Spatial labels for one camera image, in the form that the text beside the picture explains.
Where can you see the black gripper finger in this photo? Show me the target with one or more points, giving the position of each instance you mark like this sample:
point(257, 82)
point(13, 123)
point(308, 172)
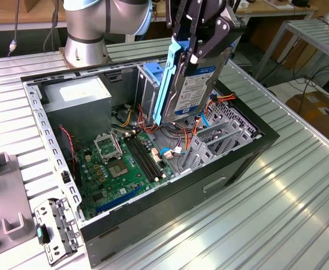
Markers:
point(171, 17)
point(221, 33)

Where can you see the hard disk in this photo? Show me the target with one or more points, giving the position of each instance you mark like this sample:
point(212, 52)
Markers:
point(192, 90)

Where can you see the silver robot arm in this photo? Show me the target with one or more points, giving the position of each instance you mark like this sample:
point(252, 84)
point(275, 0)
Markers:
point(82, 42)

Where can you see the grey metal disk bay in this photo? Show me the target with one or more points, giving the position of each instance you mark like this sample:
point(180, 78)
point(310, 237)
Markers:
point(199, 149)

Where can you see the small white box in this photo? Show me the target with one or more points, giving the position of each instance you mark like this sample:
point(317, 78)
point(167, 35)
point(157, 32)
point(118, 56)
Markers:
point(243, 3)

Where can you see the blue plastic drive latch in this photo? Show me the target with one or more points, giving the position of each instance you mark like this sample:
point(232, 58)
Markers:
point(151, 70)

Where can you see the wooden desk white legs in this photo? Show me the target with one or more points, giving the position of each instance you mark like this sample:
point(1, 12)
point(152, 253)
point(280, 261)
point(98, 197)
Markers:
point(280, 11)

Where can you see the large brown cardboard box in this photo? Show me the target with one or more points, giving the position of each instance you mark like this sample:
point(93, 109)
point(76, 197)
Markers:
point(288, 47)

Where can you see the grey optical drive cage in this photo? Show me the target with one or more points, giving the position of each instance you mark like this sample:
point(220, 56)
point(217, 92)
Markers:
point(146, 95)

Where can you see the small black device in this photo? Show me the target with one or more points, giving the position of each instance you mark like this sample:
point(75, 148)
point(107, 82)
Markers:
point(301, 2)

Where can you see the cardboard box with label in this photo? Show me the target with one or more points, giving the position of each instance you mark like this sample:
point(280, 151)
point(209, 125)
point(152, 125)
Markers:
point(316, 115)

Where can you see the grey power supply unit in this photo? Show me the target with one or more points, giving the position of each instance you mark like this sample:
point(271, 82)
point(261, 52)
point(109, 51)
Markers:
point(77, 118)

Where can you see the white motherboard connector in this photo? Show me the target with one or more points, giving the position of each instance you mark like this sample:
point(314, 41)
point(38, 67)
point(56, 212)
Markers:
point(156, 156)

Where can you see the black RAM slot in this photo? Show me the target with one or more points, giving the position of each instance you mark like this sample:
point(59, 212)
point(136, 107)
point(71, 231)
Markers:
point(150, 155)
point(140, 158)

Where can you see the black case fan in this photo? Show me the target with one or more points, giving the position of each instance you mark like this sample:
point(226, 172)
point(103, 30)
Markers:
point(66, 157)

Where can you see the green motherboard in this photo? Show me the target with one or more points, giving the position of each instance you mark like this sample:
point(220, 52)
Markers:
point(112, 188)

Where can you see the blue expansion slot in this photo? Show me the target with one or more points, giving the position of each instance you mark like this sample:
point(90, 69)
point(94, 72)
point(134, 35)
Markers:
point(118, 199)

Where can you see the small black case clip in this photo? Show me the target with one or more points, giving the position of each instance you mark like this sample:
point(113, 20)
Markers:
point(65, 177)

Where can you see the black open PC case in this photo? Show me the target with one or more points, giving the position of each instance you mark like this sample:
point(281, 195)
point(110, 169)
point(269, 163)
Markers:
point(153, 213)

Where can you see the grey parts rack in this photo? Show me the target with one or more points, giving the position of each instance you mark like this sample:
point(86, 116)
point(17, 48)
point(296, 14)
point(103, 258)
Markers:
point(4, 197)

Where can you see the black latch teal tab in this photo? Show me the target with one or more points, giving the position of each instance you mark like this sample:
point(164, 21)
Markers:
point(44, 234)

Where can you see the grey metal slot bracket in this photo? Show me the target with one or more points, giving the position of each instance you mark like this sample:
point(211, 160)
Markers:
point(66, 225)

